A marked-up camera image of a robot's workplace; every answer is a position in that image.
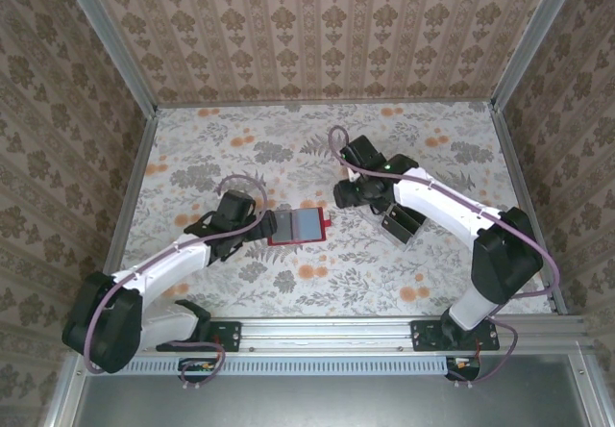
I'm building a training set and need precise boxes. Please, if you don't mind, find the floral patterned table sheet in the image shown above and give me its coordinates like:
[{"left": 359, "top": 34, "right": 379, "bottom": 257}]
[{"left": 122, "top": 101, "right": 554, "bottom": 318}]

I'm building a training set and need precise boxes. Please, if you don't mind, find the dark grey credit card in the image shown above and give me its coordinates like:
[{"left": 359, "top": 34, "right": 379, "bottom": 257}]
[{"left": 274, "top": 210, "right": 299, "bottom": 244}]

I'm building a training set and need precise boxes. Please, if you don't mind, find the black connector board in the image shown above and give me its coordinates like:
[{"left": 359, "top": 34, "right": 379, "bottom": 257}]
[
  {"left": 446, "top": 355, "right": 481, "bottom": 381},
  {"left": 178, "top": 357, "right": 217, "bottom": 383}
]

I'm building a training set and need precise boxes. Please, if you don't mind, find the red leather card holder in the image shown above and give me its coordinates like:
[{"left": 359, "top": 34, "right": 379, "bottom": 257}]
[{"left": 266, "top": 207, "right": 332, "bottom": 248}]

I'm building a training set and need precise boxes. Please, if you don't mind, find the grey metal panel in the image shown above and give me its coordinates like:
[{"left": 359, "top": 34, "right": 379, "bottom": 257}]
[{"left": 45, "top": 354, "right": 602, "bottom": 427}]

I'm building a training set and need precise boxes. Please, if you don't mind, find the aluminium frame post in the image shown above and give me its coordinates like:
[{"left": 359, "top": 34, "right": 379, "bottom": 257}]
[
  {"left": 489, "top": 0, "right": 585, "bottom": 111},
  {"left": 56, "top": 0, "right": 160, "bottom": 118}
]

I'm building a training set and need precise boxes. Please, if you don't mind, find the black credit card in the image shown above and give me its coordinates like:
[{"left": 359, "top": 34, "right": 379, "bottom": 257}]
[
  {"left": 381, "top": 205, "right": 417, "bottom": 245},
  {"left": 401, "top": 204, "right": 425, "bottom": 231}
]

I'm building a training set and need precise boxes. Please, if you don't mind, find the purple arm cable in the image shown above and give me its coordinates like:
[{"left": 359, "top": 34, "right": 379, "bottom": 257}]
[
  {"left": 84, "top": 174, "right": 269, "bottom": 389},
  {"left": 328, "top": 126, "right": 562, "bottom": 388}
]

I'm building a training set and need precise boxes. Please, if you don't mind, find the clear acrylic card stand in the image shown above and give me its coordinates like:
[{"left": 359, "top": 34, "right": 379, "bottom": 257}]
[{"left": 378, "top": 202, "right": 430, "bottom": 251}]

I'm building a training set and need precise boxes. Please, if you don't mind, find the aluminium side rail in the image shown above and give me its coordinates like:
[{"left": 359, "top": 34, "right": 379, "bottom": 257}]
[
  {"left": 106, "top": 107, "right": 159, "bottom": 320},
  {"left": 489, "top": 104, "right": 569, "bottom": 315}
]

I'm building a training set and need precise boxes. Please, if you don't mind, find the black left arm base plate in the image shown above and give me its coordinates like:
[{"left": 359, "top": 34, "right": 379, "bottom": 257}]
[{"left": 156, "top": 319, "right": 241, "bottom": 354}]

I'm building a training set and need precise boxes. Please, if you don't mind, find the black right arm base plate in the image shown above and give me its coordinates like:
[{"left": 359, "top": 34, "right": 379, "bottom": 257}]
[{"left": 410, "top": 319, "right": 501, "bottom": 353}]

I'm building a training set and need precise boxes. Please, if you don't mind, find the blue-grey card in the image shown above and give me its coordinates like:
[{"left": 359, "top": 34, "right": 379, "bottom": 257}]
[{"left": 295, "top": 208, "right": 324, "bottom": 241}]

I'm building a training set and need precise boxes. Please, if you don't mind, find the grey slotted cable duct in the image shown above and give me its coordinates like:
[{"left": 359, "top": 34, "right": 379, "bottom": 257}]
[{"left": 88, "top": 355, "right": 481, "bottom": 375}]

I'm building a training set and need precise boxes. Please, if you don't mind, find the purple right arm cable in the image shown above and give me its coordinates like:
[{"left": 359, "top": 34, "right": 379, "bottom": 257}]
[{"left": 328, "top": 126, "right": 562, "bottom": 388}]

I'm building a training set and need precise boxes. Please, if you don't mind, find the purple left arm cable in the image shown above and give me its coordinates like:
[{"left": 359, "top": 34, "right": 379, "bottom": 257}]
[{"left": 84, "top": 174, "right": 269, "bottom": 389}]

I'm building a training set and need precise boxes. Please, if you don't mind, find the aluminium mounting rail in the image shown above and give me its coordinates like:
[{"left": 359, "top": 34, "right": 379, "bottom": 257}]
[{"left": 71, "top": 315, "right": 590, "bottom": 351}]

